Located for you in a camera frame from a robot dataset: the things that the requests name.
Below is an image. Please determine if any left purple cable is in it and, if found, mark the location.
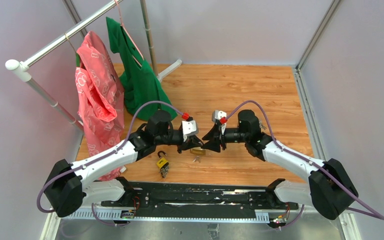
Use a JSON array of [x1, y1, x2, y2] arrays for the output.
[[36, 100, 190, 228]]

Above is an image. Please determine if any aluminium frame rail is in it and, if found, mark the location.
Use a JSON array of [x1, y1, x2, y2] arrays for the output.
[[293, 0, 342, 150]]

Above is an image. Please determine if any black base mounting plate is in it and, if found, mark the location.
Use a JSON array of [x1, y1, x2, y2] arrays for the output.
[[101, 181, 299, 220]]

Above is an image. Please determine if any purple cable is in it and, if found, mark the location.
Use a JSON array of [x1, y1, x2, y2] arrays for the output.
[[219, 99, 384, 230], [36, 100, 190, 228]]

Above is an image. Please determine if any brass padlock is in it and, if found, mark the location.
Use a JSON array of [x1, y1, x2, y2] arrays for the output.
[[189, 147, 207, 163]]

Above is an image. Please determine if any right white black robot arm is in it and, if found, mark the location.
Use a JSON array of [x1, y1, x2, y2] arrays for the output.
[[202, 109, 358, 220]]

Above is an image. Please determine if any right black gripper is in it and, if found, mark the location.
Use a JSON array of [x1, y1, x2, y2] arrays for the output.
[[202, 123, 249, 153]]

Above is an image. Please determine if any white metal clothes rack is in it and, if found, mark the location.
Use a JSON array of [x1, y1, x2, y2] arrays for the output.
[[4, 0, 183, 133]]

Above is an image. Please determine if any pink patterned garment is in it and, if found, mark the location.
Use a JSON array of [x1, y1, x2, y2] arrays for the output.
[[74, 30, 127, 182]]

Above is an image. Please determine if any green garment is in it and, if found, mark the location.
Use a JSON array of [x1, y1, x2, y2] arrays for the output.
[[106, 17, 171, 115]]

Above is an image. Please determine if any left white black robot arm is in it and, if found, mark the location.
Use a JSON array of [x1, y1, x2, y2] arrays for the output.
[[40, 110, 202, 218]]

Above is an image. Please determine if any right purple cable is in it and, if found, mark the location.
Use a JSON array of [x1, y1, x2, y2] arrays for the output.
[[219, 99, 384, 230]]

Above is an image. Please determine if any silver key bunch on wood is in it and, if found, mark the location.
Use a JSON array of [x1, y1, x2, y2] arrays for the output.
[[259, 121, 267, 130]]

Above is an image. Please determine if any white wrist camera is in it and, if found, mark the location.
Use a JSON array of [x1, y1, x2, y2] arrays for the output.
[[181, 120, 199, 137], [212, 110, 228, 135]]

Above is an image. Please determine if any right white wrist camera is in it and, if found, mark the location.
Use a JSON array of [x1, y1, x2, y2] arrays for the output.
[[212, 110, 228, 135]]

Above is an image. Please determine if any yellow black padlock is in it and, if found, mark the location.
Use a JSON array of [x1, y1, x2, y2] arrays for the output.
[[156, 150, 170, 179]]

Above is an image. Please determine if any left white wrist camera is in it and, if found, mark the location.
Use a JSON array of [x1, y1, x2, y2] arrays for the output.
[[181, 120, 199, 137]]

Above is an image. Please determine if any pink clothes hanger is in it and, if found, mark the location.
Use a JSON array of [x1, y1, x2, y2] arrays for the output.
[[113, 0, 145, 67]]

